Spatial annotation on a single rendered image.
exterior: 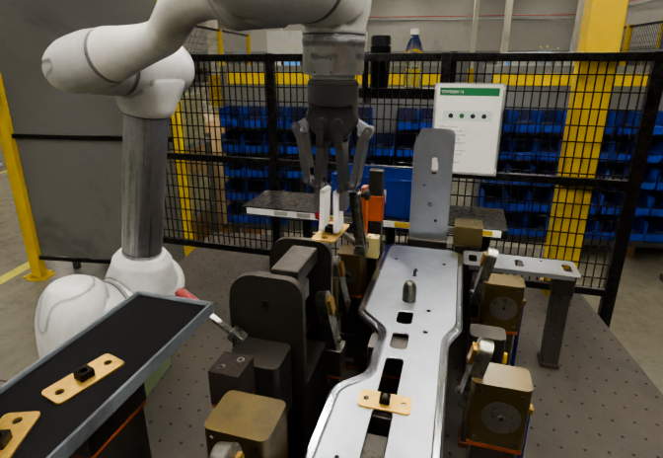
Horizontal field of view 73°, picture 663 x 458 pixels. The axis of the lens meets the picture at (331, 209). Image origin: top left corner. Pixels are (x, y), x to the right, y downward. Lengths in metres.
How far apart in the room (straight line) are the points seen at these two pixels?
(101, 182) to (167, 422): 2.37
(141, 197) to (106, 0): 2.15
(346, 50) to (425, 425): 0.56
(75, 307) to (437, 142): 1.01
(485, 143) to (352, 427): 1.12
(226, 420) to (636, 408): 1.07
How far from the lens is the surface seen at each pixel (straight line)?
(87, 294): 1.18
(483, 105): 1.60
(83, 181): 3.47
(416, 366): 0.86
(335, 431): 0.74
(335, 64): 0.63
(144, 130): 1.12
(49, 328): 1.20
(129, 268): 1.26
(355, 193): 1.10
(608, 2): 1.68
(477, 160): 1.63
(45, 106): 3.50
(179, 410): 1.27
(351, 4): 0.62
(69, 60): 0.98
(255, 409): 0.66
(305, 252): 0.82
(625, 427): 1.36
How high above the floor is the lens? 1.52
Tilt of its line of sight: 18 degrees down
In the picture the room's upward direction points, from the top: straight up
